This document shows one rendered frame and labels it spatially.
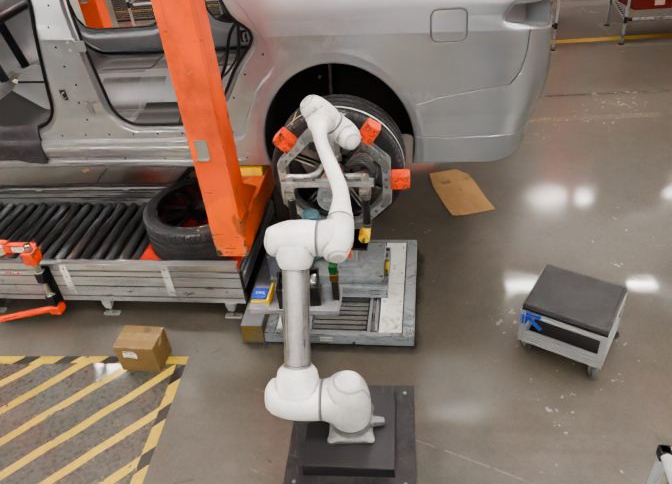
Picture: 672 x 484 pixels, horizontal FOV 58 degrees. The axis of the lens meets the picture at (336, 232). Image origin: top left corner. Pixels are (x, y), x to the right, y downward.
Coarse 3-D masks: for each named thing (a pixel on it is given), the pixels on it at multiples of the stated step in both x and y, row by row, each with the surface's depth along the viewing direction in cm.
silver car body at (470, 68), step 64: (0, 0) 418; (64, 0) 303; (256, 0) 284; (320, 0) 280; (384, 0) 276; (448, 0) 272; (512, 0) 269; (0, 64) 415; (64, 64) 318; (128, 64) 474; (256, 64) 304; (384, 64) 293; (448, 64) 289; (512, 64) 286; (64, 128) 341; (128, 128) 337; (256, 128) 323; (448, 128) 309; (512, 128) 307
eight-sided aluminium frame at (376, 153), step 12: (300, 144) 284; (360, 144) 280; (372, 144) 284; (288, 156) 288; (372, 156) 283; (384, 156) 285; (288, 168) 298; (384, 168) 285; (384, 180) 290; (384, 192) 294; (300, 204) 309; (372, 204) 305; (384, 204) 297; (324, 216) 313; (360, 216) 309; (372, 216) 303; (360, 228) 308
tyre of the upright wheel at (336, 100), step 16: (336, 96) 297; (352, 96) 297; (352, 112) 284; (368, 112) 290; (384, 112) 301; (288, 128) 291; (304, 128) 288; (384, 128) 288; (384, 144) 287; (400, 144) 298; (272, 160) 302; (400, 160) 292
